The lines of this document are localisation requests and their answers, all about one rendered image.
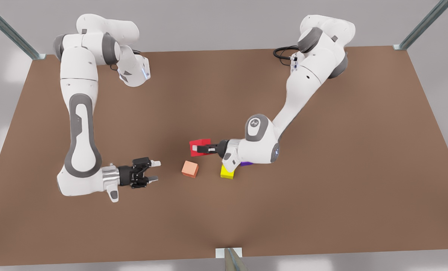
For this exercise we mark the yellow wooden cube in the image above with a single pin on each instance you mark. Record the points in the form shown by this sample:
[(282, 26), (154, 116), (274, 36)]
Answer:
[(227, 173)]

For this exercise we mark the silver frame post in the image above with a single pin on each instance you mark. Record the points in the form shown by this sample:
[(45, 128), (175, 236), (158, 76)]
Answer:
[(423, 24), (11, 30), (232, 259)]

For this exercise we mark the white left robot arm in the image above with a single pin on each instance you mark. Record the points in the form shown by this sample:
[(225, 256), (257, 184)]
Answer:
[(302, 86)]

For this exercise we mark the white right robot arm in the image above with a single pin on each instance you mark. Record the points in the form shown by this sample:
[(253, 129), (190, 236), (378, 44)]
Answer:
[(80, 113)]

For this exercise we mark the red wooden cube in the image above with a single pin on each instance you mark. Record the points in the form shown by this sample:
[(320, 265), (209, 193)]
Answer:
[(199, 145)]

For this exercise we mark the orange wooden cube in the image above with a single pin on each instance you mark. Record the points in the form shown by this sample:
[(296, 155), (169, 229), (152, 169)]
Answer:
[(190, 169)]

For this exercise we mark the purple wooden cube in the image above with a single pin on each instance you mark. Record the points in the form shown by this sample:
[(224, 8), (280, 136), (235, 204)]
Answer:
[(246, 163)]

